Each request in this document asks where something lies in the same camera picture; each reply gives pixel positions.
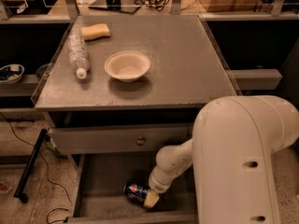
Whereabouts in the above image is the black floor cable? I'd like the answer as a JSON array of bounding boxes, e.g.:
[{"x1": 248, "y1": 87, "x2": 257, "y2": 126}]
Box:
[{"x1": 0, "y1": 112, "x2": 73, "y2": 224}]

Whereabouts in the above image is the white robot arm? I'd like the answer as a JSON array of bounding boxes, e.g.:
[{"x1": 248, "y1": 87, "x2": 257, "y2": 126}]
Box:
[{"x1": 149, "y1": 95, "x2": 299, "y2": 224}]

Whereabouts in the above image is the round metal drawer knob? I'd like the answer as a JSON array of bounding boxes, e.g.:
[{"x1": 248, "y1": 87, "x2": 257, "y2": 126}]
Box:
[{"x1": 136, "y1": 136, "x2": 146, "y2": 146}]

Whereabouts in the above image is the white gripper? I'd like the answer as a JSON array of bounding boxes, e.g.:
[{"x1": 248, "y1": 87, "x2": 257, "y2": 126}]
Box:
[{"x1": 143, "y1": 166, "x2": 174, "y2": 209}]

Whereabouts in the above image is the black monitor stand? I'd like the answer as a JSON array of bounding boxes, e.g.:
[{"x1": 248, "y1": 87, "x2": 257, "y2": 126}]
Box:
[{"x1": 88, "y1": 0, "x2": 141, "y2": 14}]

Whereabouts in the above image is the grey drawer cabinet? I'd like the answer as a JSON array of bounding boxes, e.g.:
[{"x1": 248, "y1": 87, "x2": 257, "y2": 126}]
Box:
[{"x1": 36, "y1": 15, "x2": 237, "y2": 224}]

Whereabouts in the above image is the clear plastic water bottle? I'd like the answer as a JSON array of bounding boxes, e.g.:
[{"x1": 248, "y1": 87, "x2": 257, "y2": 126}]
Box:
[{"x1": 67, "y1": 35, "x2": 90, "y2": 79}]

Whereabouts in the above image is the bowl with dark items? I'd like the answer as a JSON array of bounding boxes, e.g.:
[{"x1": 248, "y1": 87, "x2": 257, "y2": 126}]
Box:
[{"x1": 0, "y1": 64, "x2": 24, "y2": 84}]

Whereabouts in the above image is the yellow sponge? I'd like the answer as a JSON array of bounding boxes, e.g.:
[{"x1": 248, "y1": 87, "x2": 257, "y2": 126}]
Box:
[{"x1": 80, "y1": 23, "x2": 110, "y2": 40}]

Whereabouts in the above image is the grey top drawer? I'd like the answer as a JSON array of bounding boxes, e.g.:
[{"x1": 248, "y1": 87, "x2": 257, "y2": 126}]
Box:
[{"x1": 50, "y1": 124, "x2": 191, "y2": 155}]

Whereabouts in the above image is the blue pepsi can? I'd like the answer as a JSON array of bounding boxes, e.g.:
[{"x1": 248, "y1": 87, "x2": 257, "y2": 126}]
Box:
[{"x1": 123, "y1": 181, "x2": 149, "y2": 203}]

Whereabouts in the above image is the grey side shelf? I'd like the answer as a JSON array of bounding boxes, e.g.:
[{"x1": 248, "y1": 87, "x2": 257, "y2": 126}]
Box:
[{"x1": 227, "y1": 69, "x2": 282, "y2": 91}]

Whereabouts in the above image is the white paper bowl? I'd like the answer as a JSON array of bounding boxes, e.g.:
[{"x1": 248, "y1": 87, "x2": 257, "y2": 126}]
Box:
[{"x1": 105, "y1": 51, "x2": 150, "y2": 82}]

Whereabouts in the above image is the open grey middle drawer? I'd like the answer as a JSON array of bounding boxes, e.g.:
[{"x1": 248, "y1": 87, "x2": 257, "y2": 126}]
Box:
[{"x1": 67, "y1": 152, "x2": 199, "y2": 224}]

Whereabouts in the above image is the black bar on floor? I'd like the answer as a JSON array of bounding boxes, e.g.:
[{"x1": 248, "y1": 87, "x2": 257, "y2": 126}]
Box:
[{"x1": 14, "y1": 129, "x2": 47, "y2": 203}]

